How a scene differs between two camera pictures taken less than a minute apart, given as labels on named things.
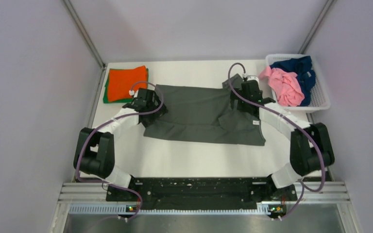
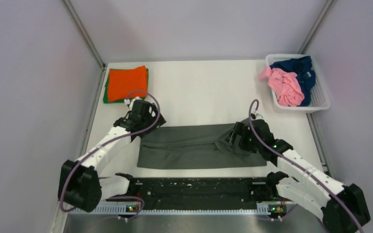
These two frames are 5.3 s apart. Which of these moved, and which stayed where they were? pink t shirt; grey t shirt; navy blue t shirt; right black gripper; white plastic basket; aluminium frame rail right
Moved: grey t shirt; right black gripper
Stayed: white plastic basket; pink t shirt; aluminium frame rail right; navy blue t shirt
